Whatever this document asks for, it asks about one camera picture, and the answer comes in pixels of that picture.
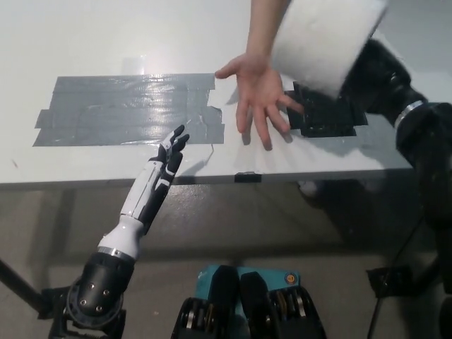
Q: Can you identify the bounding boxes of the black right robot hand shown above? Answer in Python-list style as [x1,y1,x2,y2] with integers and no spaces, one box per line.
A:
[338,38,424,125]

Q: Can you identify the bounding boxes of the white toilet paper roll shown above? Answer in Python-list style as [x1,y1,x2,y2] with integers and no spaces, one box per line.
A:
[272,0,389,98]

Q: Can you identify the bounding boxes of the small black tape piece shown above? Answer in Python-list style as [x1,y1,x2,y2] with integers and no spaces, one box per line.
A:
[233,172,262,184]

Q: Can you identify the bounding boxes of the bare person hand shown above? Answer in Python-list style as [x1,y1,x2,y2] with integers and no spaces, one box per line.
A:
[214,52,304,151]

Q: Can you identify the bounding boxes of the black teal robot torso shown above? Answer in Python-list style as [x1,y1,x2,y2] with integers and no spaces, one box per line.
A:
[171,264,328,339]

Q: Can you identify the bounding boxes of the thin black cable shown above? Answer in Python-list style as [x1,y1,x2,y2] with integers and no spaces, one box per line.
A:
[367,298,386,339]

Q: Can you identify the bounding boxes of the white shoe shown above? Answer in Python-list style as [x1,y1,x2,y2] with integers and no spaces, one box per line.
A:
[298,179,319,197]

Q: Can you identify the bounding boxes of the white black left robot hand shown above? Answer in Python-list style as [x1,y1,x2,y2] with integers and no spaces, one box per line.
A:
[97,124,191,261]

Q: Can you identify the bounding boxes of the grey duct tape patch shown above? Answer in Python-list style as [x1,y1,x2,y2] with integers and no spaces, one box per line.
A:
[33,73,226,148]

